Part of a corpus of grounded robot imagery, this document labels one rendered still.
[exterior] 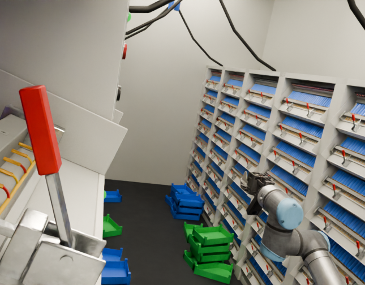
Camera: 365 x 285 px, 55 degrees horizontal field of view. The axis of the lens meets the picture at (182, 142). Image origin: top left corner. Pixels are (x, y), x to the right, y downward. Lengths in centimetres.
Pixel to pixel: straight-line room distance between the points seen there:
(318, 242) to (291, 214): 17
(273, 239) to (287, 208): 12
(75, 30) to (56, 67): 4
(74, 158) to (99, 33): 11
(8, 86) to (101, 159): 10
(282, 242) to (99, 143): 98
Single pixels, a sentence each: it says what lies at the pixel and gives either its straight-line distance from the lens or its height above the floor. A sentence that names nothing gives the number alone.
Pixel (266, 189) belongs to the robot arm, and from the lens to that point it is 129.
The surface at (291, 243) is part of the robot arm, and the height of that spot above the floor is 112.
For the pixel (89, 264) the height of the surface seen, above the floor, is 153.
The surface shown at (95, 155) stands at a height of 152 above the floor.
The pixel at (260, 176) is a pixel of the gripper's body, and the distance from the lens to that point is 136.
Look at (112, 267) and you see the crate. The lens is 286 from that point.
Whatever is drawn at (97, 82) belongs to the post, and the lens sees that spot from 33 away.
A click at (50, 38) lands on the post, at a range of 33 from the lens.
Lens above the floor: 161
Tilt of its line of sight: 12 degrees down
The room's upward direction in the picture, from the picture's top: 10 degrees clockwise
